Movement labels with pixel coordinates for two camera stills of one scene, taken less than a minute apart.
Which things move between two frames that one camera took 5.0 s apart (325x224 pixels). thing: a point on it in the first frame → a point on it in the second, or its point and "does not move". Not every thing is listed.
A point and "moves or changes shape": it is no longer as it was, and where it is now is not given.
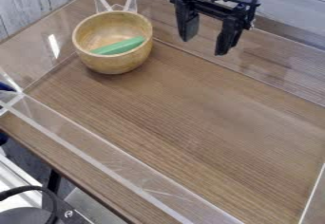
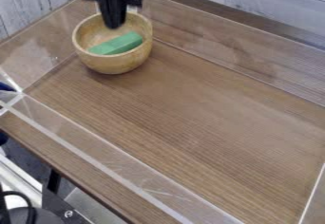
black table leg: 53,181 does not move
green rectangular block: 118,46 moves or changes shape
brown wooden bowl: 102,28 does not move
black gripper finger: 229,35 → 119,6
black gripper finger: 187,18 → 107,10
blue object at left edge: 4,86 does not move
